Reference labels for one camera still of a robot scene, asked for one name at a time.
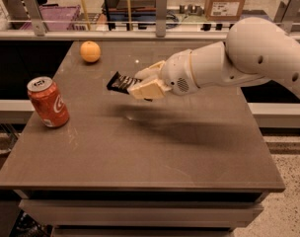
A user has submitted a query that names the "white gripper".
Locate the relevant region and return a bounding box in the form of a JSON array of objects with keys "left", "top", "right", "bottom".
[{"left": 127, "top": 49, "right": 198, "bottom": 100}]

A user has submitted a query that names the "black rxbar chocolate bar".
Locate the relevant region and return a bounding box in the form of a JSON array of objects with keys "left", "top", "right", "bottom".
[{"left": 107, "top": 72, "right": 140, "bottom": 94}]

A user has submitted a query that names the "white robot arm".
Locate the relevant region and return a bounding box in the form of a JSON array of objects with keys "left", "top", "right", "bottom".
[{"left": 128, "top": 17, "right": 300, "bottom": 100}]

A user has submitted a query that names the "red coke can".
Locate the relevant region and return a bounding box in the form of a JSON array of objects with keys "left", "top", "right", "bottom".
[{"left": 27, "top": 76, "right": 69, "bottom": 128}]

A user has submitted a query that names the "orange fruit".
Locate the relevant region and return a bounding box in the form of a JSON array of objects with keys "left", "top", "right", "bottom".
[{"left": 80, "top": 41, "right": 101, "bottom": 62}]

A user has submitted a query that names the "orange blue shelf cart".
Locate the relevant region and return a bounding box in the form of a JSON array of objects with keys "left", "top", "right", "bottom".
[{"left": 102, "top": 0, "right": 156, "bottom": 31}]

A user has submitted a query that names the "cardboard box with label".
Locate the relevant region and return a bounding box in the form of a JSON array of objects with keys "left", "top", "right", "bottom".
[{"left": 204, "top": 0, "right": 246, "bottom": 21}]

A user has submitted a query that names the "purple plastic crate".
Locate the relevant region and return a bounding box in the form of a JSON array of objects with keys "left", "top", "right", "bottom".
[{"left": 20, "top": 4, "right": 82, "bottom": 32}]

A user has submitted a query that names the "metal railing post middle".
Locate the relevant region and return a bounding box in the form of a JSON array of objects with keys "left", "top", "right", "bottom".
[{"left": 156, "top": 0, "right": 167, "bottom": 38}]

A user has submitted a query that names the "metal railing post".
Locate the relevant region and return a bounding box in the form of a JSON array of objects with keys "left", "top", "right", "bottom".
[
  {"left": 156, "top": 0, "right": 167, "bottom": 38},
  {"left": 23, "top": 0, "right": 46, "bottom": 37},
  {"left": 273, "top": 0, "right": 300, "bottom": 33}
]

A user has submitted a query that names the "metal railing post left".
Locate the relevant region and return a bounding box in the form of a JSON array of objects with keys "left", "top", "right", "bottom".
[{"left": 23, "top": 0, "right": 46, "bottom": 37}]

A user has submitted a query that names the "metal railing post right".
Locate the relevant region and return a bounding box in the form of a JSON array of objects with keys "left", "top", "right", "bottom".
[{"left": 273, "top": 0, "right": 300, "bottom": 33}]

